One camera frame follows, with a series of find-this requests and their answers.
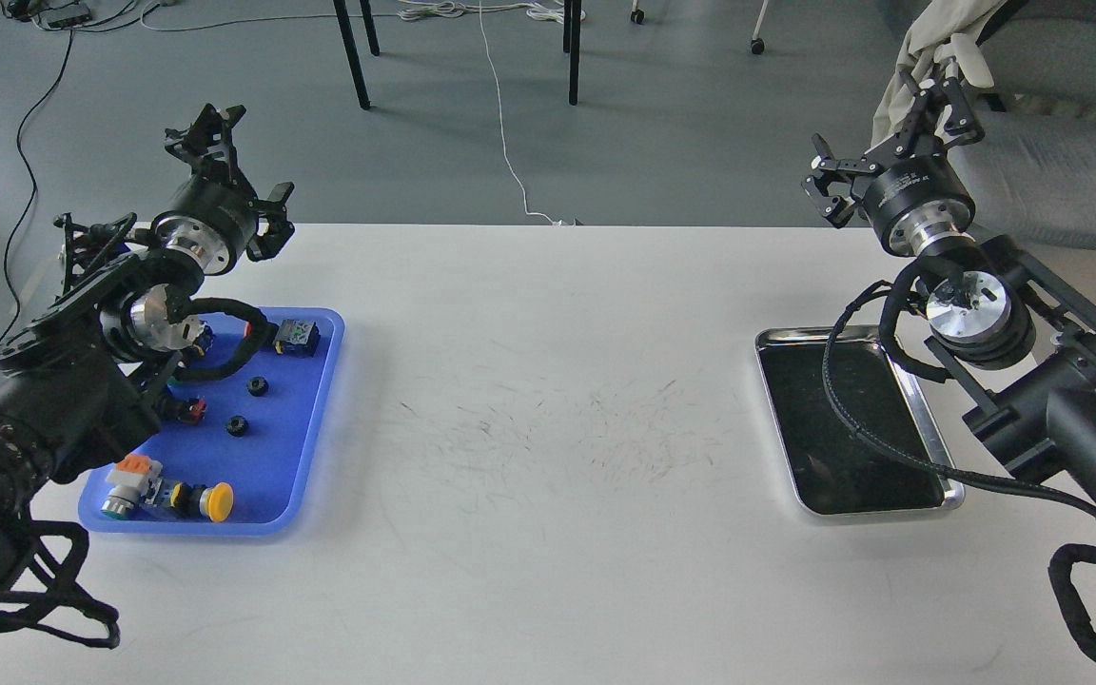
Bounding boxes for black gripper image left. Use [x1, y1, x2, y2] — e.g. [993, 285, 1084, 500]
[151, 104, 295, 276]

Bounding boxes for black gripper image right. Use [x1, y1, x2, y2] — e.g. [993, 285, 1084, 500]
[801, 75, 986, 256]

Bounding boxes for small black gear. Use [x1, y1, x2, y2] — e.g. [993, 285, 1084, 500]
[246, 376, 270, 396]
[225, 415, 249, 438]

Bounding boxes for blue plastic tray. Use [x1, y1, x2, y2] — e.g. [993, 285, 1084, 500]
[78, 306, 346, 538]

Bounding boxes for silver metal tray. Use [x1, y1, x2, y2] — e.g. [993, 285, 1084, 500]
[755, 326, 966, 520]

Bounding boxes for black table leg left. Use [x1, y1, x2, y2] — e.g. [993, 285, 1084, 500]
[332, 0, 383, 111]

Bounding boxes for black table leg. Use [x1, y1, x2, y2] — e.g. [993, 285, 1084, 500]
[332, 0, 383, 111]
[562, 0, 583, 106]

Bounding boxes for green mushroom push button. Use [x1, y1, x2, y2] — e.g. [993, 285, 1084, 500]
[186, 323, 216, 361]

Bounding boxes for grey office chair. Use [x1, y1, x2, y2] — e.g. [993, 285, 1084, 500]
[890, 0, 1096, 315]

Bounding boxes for green button with orange block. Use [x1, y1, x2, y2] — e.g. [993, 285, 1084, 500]
[100, 454, 164, 520]

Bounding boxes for black table leg right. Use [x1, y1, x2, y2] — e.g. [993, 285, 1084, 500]
[562, 0, 583, 106]

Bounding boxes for black knob selector switch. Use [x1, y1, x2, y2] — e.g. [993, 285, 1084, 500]
[158, 396, 207, 425]

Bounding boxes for black floor cable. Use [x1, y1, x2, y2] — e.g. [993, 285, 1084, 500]
[0, 0, 168, 410]

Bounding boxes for white floor cable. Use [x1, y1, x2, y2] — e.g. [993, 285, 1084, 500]
[400, 0, 587, 227]

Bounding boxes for yellow push button switch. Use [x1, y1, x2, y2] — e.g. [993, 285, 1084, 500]
[141, 478, 235, 523]

